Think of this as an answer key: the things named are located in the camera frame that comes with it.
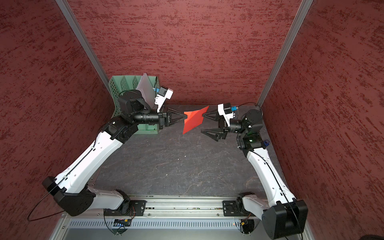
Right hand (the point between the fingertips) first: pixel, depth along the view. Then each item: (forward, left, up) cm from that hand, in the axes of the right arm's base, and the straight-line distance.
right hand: (201, 125), depth 61 cm
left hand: (-2, +7, +6) cm, 9 cm away
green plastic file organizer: (+45, +54, -11) cm, 71 cm away
